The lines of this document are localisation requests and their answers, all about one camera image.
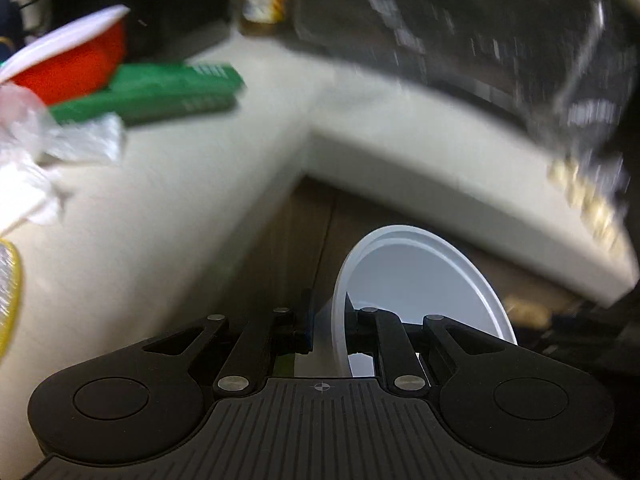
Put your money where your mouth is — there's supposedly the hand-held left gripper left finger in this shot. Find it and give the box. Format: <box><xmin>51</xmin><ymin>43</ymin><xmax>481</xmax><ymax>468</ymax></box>
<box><xmin>142</xmin><ymin>290</ymin><xmax>316</xmax><ymax>402</ymax></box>

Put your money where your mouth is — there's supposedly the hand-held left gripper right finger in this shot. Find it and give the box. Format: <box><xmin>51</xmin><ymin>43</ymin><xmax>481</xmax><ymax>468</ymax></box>
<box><xmin>345</xmin><ymin>305</ymin><xmax>506</xmax><ymax>400</ymax></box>

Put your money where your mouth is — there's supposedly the white plastic cup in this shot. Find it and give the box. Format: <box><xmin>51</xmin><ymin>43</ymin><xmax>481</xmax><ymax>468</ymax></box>
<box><xmin>300</xmin><ymin>226</ymin><xmax>519</xmax><ymax>379</ymax></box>

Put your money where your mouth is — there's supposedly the pile of garlic cloves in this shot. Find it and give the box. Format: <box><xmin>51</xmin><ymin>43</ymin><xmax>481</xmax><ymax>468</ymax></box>
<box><xmin>546</xmin><ymin>156</ymin><xmax>628</xmax><ymax>257</ymax></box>

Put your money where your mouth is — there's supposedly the green cardboard box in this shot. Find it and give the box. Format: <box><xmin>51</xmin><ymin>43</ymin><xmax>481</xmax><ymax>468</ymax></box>
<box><xmin>106</xmin><ymin>62</ymin><xmax>247</xmax><ymax>97</ymax></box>
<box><xmin>49</xmin><ymin>87</ymin><xmax>240</xmax><ymax>127</ymax></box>

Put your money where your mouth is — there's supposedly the clear plastic wrapper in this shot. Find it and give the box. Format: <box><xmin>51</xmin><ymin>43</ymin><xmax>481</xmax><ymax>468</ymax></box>
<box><xmin>0</xmin><ymin>84</ymin><xmax>127</xmax><ymax>163</ymax></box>

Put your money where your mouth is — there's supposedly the yellow-rimmed clear plastic item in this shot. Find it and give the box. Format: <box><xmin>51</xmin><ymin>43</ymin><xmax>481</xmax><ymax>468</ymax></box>
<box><xmin>0</xmin><ymin>239</ymin><xmax>24</xmax><ymax>363</ymax></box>

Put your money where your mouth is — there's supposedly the jar with orange lid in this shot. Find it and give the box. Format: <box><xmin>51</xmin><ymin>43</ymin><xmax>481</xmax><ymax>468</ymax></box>
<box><xmin>239</xmin><ymin>0</ymin><xmax>289</xmax><ymax>37</ymax></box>

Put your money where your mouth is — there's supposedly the red bowl with white lid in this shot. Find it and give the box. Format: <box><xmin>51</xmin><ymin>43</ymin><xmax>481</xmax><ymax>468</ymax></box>
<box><xmin>0</xmin><ymin>5</ymin><xmax>132</xmax><ymax>107</ymax></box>

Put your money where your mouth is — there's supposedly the black box appliance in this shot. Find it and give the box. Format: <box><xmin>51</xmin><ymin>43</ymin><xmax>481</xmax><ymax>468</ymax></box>
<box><xmin>49</xmin><ymin>0</ymin><xmax>237</xmax><ymax>57</ymax></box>

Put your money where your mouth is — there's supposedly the round dark blue device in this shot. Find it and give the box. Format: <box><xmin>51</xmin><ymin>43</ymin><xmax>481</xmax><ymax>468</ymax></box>
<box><xmin>0</xmin><ymin>0</ymin><xmax>24</xmax><ymax>63</ymax></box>

